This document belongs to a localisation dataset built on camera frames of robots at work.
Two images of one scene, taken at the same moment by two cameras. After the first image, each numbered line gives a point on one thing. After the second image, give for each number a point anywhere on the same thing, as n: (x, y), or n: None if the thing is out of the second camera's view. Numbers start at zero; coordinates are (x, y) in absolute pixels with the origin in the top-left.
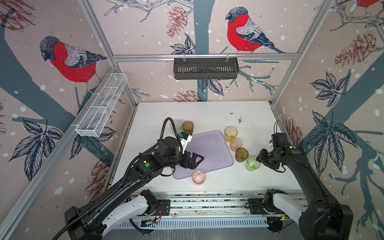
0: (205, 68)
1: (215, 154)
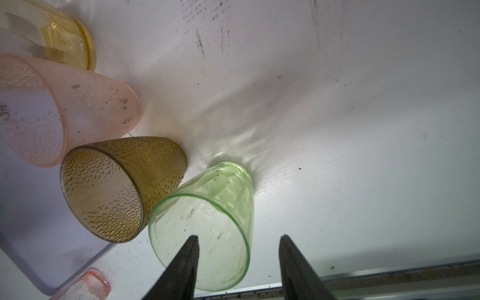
0: None
1: (35, 225)
